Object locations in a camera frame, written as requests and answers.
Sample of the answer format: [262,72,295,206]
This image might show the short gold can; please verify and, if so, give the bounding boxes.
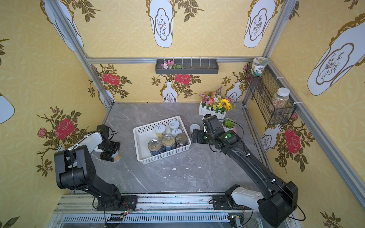
[111,152,121,162]

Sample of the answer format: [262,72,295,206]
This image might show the pink dotted white-top can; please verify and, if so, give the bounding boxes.
[189,123,201,133]

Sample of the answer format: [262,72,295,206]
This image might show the red black gold-top can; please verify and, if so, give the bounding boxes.
[175,133,189,148]

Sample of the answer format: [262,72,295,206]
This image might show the pink label white-top can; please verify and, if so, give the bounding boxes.
[171,128,183,137]

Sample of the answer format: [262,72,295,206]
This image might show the green label white-top can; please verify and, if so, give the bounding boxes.
[169,120,180,131]

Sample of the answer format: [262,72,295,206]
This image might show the yellow label white-top can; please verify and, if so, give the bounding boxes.
[155,124,166,138]

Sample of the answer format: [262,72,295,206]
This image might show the dark blue silver-top can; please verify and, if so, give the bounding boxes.
[147,139,164,156]

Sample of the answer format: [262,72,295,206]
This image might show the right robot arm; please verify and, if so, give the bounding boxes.
[192,115,298,228]

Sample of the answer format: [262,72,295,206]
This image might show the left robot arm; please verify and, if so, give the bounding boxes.
[54,124,123,211]

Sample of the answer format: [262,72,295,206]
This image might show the white perforated plastic basket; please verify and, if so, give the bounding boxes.
[133,116,192,164]

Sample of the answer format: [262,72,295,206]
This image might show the white pot green succulent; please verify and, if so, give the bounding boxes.
[222,118,237,133]

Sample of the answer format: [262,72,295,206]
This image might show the white picket flower box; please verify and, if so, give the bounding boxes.
[199,92,232,119]

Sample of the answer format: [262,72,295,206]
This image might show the pink artificial flowers on shelf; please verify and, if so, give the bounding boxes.
[161,60,183,69]

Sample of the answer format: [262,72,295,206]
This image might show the white-lid glass jar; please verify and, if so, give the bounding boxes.
[270,87,290,112]

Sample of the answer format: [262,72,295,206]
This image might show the patterned lidded jar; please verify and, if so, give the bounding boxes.
[251,57,268,77]

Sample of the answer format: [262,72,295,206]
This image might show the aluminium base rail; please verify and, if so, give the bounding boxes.
[47,190,271,228]

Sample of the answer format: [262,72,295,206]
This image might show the grey wall shelf tray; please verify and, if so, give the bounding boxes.
[155,58,220,75]

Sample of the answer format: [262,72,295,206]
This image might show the black wire wall basket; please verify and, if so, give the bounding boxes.
[249,66,296,125]

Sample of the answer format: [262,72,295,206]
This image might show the aluminium corner frame post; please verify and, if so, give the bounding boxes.
[49,1,114,110]

